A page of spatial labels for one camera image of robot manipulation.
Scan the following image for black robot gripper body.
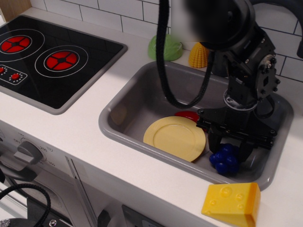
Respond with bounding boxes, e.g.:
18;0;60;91
197;96;277;149

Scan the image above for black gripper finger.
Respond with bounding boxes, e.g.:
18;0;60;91
208;129;223;154
237;141;254;162

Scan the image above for blue toy blueberries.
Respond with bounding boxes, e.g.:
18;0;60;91
209;143;240;175

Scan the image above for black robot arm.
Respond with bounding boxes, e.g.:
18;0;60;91
185;0;279;162

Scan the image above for yellow toy plate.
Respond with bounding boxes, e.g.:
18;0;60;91
143;116;206;162

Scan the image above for red toy chili pepper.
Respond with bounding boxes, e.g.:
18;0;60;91
172;111;207;133

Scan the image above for yellow toy cheese wedge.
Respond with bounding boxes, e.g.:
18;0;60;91
201;183;261;227

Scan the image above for yellow toy corn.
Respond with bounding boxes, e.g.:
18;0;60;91
188;43;209;68

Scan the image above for green toy cabbage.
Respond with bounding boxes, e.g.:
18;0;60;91
148;34;183;61

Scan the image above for dark grey faucet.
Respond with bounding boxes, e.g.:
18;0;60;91
208;0;303;78

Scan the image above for grey toy oven front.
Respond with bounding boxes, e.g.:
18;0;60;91
0;122;159;227

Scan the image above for black toy stovetop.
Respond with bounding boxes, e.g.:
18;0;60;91
0;16;127;115

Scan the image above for grey oven knob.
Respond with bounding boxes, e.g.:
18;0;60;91
14;141;43;165

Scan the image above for black braided cable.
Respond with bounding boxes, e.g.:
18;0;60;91
155;0;216;110

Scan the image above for black lower cable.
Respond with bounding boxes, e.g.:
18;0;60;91
0;183;52;227

